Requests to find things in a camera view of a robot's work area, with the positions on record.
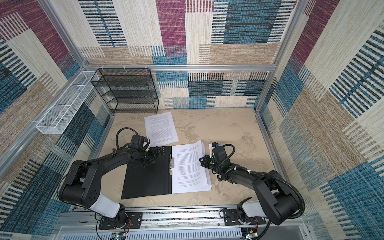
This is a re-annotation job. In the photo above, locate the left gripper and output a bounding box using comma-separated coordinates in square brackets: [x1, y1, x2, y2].
[138, 147, 165, 168]

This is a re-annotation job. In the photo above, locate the orange black file folder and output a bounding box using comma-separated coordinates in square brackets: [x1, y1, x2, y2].
[121, 146, 172, 200]

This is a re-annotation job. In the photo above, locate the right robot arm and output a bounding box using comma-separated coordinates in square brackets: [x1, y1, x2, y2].
[199, 144, 305, 226]

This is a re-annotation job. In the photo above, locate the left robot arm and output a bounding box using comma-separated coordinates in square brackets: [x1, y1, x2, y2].
[57, 127, 161, 228]

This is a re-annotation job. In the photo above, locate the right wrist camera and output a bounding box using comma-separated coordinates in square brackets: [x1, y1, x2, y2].
[209, 142, 234, 163]

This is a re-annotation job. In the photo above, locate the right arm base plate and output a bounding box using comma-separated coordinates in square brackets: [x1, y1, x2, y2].
[219, 208, 267, 226]

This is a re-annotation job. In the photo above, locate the black wire mesh shelf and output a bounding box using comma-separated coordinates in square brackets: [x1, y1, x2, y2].
[91, 68, 159, 114]

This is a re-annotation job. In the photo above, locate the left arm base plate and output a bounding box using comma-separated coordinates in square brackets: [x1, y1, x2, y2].
[98, 212, 143, 231]

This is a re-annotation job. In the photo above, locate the white wire mesh basket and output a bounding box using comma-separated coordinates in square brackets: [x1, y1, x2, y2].
[36, 71, 95, 135]

